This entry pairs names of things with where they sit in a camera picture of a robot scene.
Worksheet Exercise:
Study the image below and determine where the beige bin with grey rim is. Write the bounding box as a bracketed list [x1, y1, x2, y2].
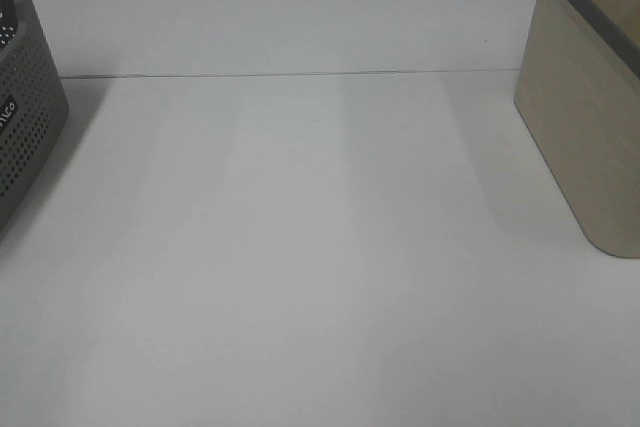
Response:
[514, 0, 639, 259]

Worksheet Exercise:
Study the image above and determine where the grey perforated plastic basket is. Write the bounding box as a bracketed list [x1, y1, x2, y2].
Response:
[1, 0, 69, 227]

